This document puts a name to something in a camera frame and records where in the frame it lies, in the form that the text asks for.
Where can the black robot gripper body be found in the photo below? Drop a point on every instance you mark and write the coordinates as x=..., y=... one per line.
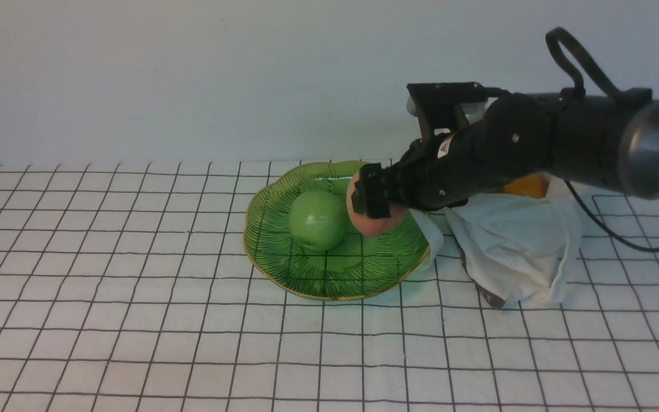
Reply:
x=509, y=142

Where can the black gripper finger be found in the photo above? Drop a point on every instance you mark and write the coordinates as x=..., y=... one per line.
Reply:
x=369, y=196

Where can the pink peach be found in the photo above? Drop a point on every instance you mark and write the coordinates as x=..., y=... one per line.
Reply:
x=373, y=227

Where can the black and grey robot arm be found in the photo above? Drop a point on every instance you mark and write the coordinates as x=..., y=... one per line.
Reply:
x=594, y=140

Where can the orange fruit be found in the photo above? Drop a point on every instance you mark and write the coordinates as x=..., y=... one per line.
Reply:
x=533, y=186

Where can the white cloth tote bag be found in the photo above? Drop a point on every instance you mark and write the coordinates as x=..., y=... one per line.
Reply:
x=514, y=248

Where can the green apple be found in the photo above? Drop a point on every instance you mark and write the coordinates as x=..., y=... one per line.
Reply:
x=317, y=221

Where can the green leaf-shaped ceramic plate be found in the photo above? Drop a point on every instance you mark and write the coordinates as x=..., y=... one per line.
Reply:
x=356, y=267

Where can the white grid tablecloth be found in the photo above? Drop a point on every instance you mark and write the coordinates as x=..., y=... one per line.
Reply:
x=126, y=288

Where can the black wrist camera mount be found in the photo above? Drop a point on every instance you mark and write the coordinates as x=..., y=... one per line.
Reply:
x=444, y=105

